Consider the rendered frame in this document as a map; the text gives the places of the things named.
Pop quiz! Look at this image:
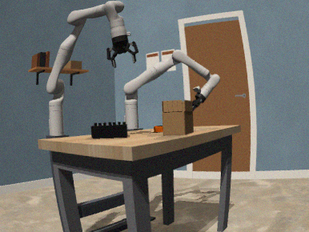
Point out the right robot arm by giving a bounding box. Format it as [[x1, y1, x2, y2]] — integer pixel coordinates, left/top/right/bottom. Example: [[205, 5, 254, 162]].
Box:
[[46, 1, 130, 136]]

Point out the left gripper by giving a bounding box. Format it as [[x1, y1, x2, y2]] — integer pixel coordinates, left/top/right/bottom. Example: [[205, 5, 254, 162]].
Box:
[[192, 92, 206, 111]]

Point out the orange digital multimeter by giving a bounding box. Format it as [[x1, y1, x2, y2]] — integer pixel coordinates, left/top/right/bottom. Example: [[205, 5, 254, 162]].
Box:
[[154, 126, 163, 133]]

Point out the black lighting desk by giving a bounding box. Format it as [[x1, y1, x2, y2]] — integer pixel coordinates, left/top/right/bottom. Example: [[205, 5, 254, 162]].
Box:
[[91, 122, 127, 138]]

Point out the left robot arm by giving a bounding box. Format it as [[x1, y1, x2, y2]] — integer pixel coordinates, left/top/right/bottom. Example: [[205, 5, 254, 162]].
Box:
[[123, 50, 220, 130]]

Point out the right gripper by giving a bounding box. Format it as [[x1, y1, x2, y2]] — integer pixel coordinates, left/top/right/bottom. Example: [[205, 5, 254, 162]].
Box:
[[106, 34, 138, 68]]

